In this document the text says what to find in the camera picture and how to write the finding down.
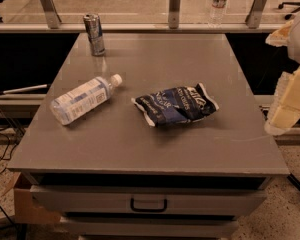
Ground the upper drawer with black handle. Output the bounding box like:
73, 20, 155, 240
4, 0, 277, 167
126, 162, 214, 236
31, 185, 266, 217

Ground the grey drawer cabinet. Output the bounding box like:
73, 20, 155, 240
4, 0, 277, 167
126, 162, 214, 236
7, 33, 291, 240

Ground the left metal railing post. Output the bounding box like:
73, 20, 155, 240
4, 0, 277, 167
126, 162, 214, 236
40, 0, 61, 29

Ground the metal railing post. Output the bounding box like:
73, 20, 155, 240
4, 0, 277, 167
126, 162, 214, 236
168, 0, 181, 29
245, 0, 267, 29
40, 0, 61, 29

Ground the middle metal railing post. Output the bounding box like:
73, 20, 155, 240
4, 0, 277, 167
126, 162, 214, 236
168, 0, 181, 29

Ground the silver blue drink can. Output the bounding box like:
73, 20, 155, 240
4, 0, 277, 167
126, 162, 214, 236
83, 14, 105, 56

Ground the lower grey drawer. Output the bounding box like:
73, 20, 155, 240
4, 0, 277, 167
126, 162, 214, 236
60, 217, 238, 238

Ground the clear plastic water bottle lying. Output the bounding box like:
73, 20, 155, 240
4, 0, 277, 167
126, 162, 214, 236
50, 74, 122, 125

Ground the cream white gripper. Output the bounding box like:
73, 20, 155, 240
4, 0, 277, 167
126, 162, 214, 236
264, 66, 300, 136

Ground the black floor cable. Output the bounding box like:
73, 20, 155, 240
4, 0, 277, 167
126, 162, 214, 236
0, 105, 27, 182

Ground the black office chair base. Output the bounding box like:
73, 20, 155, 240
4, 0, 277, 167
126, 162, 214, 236
277, 0, 300, 21

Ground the cardboard box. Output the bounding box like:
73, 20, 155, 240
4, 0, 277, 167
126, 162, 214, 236
4, 173, 60, 224

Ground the grey metal rod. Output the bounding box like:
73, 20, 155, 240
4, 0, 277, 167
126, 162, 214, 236
0, 84, 51, 96

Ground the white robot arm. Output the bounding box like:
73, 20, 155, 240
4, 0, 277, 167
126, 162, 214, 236
264, 12, 300, 135

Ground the blue chip bag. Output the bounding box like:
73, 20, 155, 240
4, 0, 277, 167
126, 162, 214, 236
131, 83, 219, 127

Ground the right metal railing post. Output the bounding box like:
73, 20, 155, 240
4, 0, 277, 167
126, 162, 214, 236
245, 0, 267, 29

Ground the upright water bottle behind glass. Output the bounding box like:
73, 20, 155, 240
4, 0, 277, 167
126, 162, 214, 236
208, 0, 228, 27

